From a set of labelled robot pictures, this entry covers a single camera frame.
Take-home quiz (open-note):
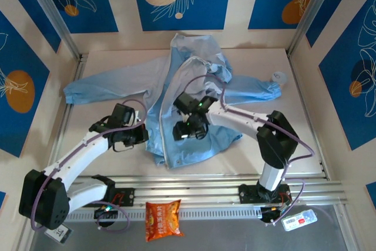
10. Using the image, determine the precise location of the light blue zip jacket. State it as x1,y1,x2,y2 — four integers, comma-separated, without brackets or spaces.
63,32,283,169

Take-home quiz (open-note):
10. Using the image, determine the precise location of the orange snack bag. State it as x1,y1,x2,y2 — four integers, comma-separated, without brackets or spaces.
145,199,185,242

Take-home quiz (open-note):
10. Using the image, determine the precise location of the small white round container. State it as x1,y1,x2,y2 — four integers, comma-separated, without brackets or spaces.
269,71,290,87

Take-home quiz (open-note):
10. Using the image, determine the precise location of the black and white label card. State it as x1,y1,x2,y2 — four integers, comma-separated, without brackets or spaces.
43,224,73,245

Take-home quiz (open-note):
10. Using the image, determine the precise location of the white labelled plastic box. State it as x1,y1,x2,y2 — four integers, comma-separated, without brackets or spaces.
281,208,319,232

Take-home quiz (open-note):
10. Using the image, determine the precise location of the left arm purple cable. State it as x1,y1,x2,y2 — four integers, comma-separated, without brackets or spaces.
31,99,147,231

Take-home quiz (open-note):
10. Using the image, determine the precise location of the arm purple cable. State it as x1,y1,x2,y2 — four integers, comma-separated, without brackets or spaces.
31,99,147,231
182,74,315,228

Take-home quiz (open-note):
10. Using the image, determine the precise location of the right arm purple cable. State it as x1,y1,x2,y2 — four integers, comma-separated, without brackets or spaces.
182,74,315,228

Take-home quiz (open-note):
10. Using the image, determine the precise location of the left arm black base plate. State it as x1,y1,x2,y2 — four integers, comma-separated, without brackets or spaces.
93,188,136,220

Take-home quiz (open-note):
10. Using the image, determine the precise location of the long aluminium mounting rail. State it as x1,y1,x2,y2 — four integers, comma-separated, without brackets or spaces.
70,174,344,205

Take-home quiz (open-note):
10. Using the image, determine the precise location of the aluminium table edge rail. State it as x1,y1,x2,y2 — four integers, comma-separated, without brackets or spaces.
287,53,328,180
48,53,89,175

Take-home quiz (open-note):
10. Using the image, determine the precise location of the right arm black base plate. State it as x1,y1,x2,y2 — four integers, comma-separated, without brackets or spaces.
238,183,292,224

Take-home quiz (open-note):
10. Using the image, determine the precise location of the purple cable loop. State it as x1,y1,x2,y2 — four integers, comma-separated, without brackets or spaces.
96,202,130,236

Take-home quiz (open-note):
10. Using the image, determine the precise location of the slotted grey cable duct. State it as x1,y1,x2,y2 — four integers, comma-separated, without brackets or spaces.
64,206,265,222

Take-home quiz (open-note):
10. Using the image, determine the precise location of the aluminium frame post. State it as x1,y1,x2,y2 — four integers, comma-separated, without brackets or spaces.
287,0,343,56
22,0,82,59

